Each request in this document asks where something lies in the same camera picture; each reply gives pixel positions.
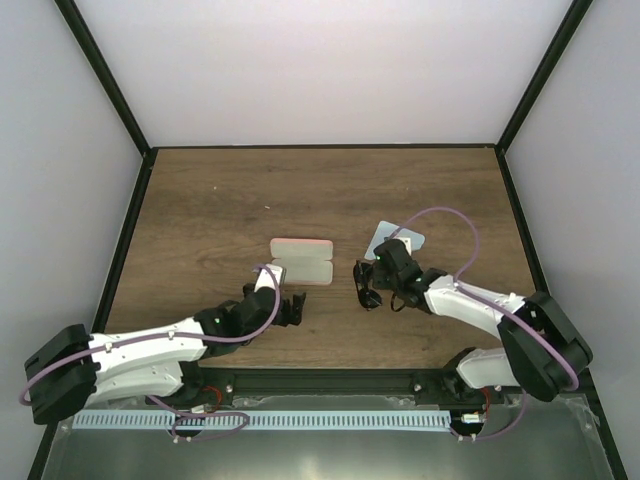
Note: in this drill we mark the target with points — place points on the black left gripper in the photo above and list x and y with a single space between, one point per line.
284 318

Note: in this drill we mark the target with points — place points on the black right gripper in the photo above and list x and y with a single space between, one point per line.
378 279

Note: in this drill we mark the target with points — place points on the black sunglasses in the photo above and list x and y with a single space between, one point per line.
370 277

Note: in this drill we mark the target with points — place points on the pink glasses case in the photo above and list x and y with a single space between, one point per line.
306 262

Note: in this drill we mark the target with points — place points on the light blue cleaning cloth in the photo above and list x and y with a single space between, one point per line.
386 231

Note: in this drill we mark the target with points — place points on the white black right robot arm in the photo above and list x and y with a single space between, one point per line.
445 295

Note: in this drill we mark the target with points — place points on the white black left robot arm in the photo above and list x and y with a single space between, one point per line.
190 340

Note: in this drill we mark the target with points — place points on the metal front tray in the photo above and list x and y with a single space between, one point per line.
549 441

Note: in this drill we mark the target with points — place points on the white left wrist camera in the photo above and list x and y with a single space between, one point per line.
269 276

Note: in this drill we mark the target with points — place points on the black front mounting rail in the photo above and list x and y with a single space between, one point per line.
325 382

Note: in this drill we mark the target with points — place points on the black right table rail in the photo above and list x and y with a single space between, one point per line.
532 255

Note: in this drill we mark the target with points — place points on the black table rail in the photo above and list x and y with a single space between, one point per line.
124 240
532 255

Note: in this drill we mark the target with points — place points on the black left table rail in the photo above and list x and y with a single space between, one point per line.
124 240

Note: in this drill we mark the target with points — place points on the light blue slotted cable duct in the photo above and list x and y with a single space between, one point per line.
402 420

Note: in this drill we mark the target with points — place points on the black right frame post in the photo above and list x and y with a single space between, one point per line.
561 39

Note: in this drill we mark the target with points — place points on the black frame post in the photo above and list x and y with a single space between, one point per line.
561 39
92 52

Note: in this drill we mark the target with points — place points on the black left frame post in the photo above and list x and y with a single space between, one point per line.
92 52

